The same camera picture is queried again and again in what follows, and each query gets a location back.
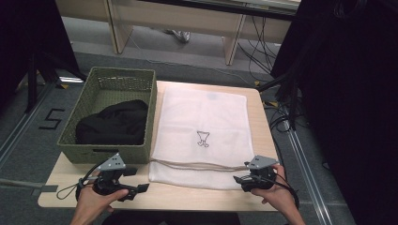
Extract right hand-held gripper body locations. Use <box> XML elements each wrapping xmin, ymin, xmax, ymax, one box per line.
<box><xmin>242</xmin><ymin>155</ymin><xmax>280</xmax><ymax>192</ymax></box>

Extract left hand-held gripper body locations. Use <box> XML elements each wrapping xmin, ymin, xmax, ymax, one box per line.
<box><xmin>93</xmin><ymin>152</ymin><xmax>130</xmax><ymax>201</ymax></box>

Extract black cloth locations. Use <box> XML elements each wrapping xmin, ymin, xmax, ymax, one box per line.
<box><xmin>75</xmin><ymin>98</ymin><xmax>149</xmax><ymax>146</ymax></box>

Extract white mesh laundry bag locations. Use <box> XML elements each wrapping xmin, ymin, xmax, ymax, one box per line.
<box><xmin>148</xmin><ymin>85</ymin><xmax>256</xmax><ymax>191</ymax></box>

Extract green woven basket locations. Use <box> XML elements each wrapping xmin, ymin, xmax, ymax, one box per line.
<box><xmin>56</xmin><ymin>67</ymin><xmax>158</xmax><ymax>166</ymax></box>

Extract person's left hand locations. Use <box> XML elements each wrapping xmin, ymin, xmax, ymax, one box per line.
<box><xmin>76</xmin><ymin>186</ymin><xmax>130</xmax><ymax>217</ymax></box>

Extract person's right hand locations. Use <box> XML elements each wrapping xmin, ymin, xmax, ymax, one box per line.
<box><xmin>250</xmin><ymin>164</ymin><xmax>299</xmax><ymax>215</ymax></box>

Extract person's dark clothing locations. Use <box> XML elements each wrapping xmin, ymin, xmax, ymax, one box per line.
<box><xmin>101</xmin><ymin>211</ymin><xmax>242</xmax><ymax>225</ymax></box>

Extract black metal stand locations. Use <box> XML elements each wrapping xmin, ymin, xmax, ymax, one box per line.
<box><xmin>23</xmin><ymin>51</ymin><xmax>88</xmax><ymax>114</ymax></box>
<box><xmin>257</xmin><ymin>70</ymin><xmax>302</xmax><ymax>130</ymax></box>

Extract large black curtain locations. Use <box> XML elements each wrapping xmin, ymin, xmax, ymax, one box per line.
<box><xmin>270</xmin><ymin>0</ymin><xmax>398</xmax><ymax>225</ymax></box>

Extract light wooden desk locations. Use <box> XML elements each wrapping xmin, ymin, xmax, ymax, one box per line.
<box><xmin>55</xmin><ymin>0</ymin><xmax>301</xmax><ymax>67</ymax></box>

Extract small black curtain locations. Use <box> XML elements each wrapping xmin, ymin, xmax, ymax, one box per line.
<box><xmin>0</xmin><ymin>0</ymin><xmax>80</xmax><ymax>109</ymax></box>

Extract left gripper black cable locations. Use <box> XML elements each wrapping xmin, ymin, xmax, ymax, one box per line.
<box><xmin>55</xmin><ymin>160</ymin><xmax>109</xmax><ymax>201</ymax></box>

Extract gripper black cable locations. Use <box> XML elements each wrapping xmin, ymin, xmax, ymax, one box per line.
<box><xmin>55</xmin><ymin>160</ymin><xmax>109</xmax><ymax>201</ymax></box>
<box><xmin>250</xmin><ymin>172</ymin><xmax>300</xmax><ymax>210</ymax></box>

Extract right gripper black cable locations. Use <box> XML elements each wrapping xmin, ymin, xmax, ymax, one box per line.
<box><xmin>250</xmin><ymin>172</ymin><xmax>300</xmax><ymax>210</ymax></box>

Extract metal floor rail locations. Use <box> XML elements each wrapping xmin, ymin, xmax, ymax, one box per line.
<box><xmin>284</xmin><ymin>127</ymin><xmax>333</xmax><ymax>225</ymax></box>
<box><xmin>0</xmin><ymin>83</ymin><xmax>54</xmax><ymax>170</ymax></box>

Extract black floor cables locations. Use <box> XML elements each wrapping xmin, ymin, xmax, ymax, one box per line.
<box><xmin>263</xmin><ymin>98</ymin><xmax>295</xmax><ymax>134</ymax></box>

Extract black hanging cables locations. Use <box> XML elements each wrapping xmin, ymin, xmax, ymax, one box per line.
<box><xmin>237</xmin><ymin>15</ymin><xmax>283</xmax><ymax>83</ymax></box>

